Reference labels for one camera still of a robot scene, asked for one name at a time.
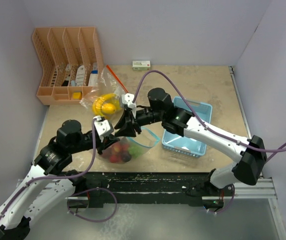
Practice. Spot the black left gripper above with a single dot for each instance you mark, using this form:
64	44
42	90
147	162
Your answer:
108	140

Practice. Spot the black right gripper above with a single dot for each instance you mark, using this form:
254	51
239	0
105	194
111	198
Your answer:
127	124

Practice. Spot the clear blue-zipper bag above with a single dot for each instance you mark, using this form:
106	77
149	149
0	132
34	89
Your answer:
147	140

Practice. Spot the dark purple plum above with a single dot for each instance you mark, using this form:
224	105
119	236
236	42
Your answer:
126	157

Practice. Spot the yellow mango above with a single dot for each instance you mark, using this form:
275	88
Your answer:
108	109

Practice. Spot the yellow banana bunch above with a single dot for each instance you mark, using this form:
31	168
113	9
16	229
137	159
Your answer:
103	99

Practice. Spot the clear orange-zipper bag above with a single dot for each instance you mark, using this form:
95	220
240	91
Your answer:
107	83

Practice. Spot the light blue plastic basket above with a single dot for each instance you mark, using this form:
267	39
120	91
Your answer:
185	145

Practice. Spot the green grape bunch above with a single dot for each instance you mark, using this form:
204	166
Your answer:
135	151

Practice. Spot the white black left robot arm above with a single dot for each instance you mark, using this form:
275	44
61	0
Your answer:
33	180

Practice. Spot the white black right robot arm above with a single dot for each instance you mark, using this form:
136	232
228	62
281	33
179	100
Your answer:
248	155

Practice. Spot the yellow grey eraser block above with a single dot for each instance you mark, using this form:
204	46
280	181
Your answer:
77	95

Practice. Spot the white blue boxed item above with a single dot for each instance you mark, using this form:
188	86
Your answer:
93	75

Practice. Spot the green white small box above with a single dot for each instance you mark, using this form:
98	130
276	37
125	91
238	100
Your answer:
141	65

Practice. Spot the white striped card pack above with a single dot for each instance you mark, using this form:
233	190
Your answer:
80	74

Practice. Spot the black grey scraper tool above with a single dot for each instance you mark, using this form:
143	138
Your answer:
66	76

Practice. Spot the peach desk organizer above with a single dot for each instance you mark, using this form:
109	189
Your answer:
58	46

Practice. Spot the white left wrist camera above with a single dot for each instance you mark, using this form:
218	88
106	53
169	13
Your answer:
103	127

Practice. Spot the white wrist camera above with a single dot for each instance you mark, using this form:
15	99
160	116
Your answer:
103	127
127	101

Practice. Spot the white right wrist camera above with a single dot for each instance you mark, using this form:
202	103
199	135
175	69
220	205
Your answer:
127	101

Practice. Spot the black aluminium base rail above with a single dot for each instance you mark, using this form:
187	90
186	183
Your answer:
99	188

